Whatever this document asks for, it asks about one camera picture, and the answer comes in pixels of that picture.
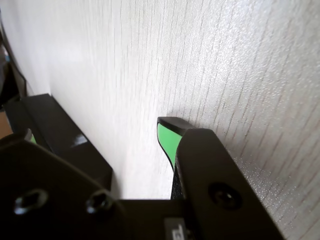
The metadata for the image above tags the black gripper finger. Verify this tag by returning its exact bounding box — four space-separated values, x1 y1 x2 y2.
156 116 286 240
0 128 121 240

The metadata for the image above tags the black open box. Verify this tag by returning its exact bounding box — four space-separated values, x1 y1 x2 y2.
22 93 114 199

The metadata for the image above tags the black cardboard box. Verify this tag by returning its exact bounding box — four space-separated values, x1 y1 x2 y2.
4 96 76 154

